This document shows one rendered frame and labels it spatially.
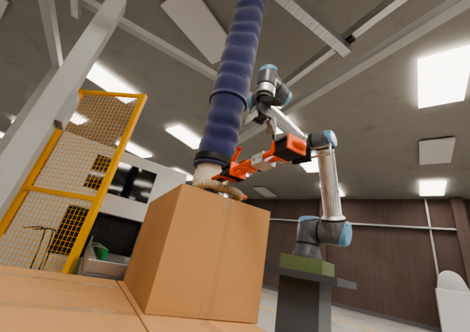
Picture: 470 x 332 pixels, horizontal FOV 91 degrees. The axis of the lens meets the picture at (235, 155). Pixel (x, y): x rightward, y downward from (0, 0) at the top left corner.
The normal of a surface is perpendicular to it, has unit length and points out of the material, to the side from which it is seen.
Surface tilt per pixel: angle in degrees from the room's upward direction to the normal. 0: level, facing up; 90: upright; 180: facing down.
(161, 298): 90
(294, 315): 90
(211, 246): 90
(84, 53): 90
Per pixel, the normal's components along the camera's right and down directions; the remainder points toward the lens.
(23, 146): 0.51, -0.27
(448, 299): -0.56, -0.44
